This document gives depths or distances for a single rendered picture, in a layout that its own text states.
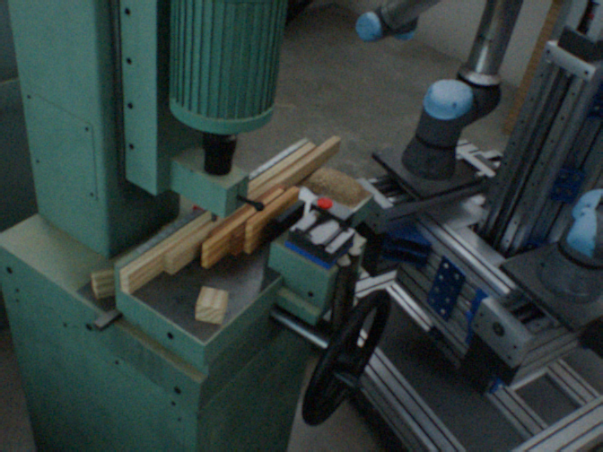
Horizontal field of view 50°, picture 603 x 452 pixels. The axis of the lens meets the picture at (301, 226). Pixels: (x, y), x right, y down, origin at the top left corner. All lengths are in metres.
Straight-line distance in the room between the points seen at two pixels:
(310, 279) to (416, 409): 0.85
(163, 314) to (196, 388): 0.15
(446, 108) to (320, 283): 0.66
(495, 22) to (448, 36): 3.00
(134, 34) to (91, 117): 0.19
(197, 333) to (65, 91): 0.49
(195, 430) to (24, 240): 0.54
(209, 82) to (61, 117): 0.36
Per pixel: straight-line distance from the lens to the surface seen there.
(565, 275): 1.52
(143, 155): 1.21
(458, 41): 4.70
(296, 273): 1.22
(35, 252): 1.44
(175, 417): 1.32
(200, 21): 0.98
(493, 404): 2.07
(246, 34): 0.98
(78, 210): 1.39
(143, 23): 1.09
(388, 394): 1.97
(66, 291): 1.35
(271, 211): 1.27
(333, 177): 1.46
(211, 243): 1.20
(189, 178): 1.20
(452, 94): 1.70
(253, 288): 1.21
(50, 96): 1.28
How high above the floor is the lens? 1.75
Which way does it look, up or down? 39 degrees down
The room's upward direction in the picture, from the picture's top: 10 degrees clockwise
